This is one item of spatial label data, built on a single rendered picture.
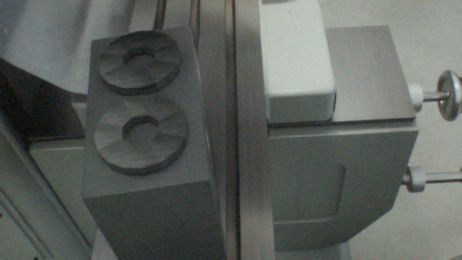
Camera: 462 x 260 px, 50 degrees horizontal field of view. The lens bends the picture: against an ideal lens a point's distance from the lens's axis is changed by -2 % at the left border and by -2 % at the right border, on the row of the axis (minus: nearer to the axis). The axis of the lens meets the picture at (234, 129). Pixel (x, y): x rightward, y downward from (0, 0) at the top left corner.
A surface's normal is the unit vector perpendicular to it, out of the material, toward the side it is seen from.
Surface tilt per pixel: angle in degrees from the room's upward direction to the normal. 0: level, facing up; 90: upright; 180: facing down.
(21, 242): 89
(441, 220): 0
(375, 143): 90
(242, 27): 0
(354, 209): 90
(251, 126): 0
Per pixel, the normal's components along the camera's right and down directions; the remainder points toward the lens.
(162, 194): 0.14, 0.77
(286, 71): -0.07, -0.62
